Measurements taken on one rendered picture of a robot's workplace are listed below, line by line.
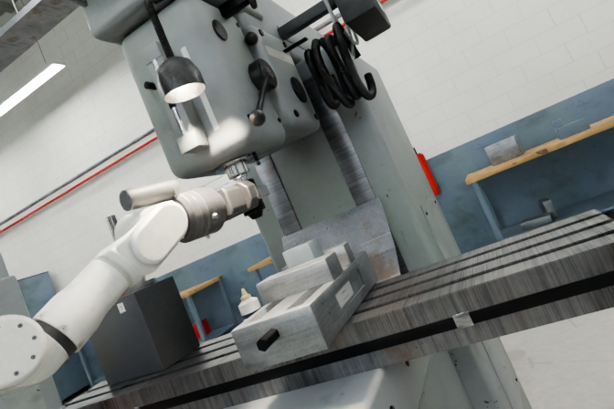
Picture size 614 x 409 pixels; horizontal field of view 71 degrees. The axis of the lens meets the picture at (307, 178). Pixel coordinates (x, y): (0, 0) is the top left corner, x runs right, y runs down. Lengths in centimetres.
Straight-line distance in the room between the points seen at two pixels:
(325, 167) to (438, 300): 62
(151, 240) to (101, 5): 50
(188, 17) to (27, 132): 773
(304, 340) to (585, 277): 39
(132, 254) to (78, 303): 9
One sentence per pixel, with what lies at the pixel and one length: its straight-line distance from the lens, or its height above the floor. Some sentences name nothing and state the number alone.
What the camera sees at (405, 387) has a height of 81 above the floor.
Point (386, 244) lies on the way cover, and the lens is 113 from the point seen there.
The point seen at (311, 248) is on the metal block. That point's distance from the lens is 83.
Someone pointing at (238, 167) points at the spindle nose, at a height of 129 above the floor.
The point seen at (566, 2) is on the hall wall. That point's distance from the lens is 521.
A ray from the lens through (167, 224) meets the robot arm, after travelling 70.
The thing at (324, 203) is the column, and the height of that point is 116.
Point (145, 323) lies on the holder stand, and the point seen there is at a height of 107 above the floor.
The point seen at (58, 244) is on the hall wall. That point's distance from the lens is 825.
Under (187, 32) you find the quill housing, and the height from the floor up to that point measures 155.
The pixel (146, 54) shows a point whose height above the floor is 154.
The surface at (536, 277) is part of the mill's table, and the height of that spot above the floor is 95.
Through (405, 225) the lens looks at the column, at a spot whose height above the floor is 102.
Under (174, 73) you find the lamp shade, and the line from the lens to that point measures 73.
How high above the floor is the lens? 115
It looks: 5 degrees up
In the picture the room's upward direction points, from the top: 23 degrees counter-clockwise
